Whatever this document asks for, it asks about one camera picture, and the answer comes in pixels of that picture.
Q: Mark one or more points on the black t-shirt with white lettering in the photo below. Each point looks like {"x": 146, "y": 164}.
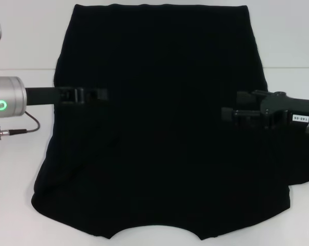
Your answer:
{"x": 154, "y": 143}

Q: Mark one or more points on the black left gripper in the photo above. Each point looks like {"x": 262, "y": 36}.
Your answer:
{"x": 46, "y": 96}

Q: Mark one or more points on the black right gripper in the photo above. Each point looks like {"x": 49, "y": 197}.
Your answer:
{"x": 277, "y": 107}

